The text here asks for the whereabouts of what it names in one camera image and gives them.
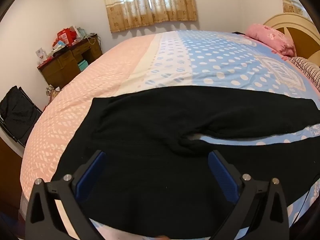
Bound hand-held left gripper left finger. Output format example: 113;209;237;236
25;150;107;240

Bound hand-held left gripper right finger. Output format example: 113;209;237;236
207;150;290;240

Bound black pants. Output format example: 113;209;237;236
51;85;320;239

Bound patterned bag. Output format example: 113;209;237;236
46;84;60;103

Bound black folding chair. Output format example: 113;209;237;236
0;85;43;148

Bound brown wooden desk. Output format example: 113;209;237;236
37;35;103;90

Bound polka dot bed sheet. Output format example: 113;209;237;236
20;30;320;240

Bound white greeting card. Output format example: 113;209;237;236
35;48;47;63

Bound striped pillow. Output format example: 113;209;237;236
287;56;320;93

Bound red gift bag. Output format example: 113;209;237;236
57;28;76;46

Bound white and teal box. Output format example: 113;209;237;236
75;26;87;39

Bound pink floral quilt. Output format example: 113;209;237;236
245;24;297;57

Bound cream wooden headboard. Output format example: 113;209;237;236
264;12;320;68

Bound beige patterned window curtain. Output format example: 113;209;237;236
100;0;199;33

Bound narrow beige patterned curtain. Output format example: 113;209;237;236
281;0;304;15

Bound black cable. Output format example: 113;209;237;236
292;175;318;225

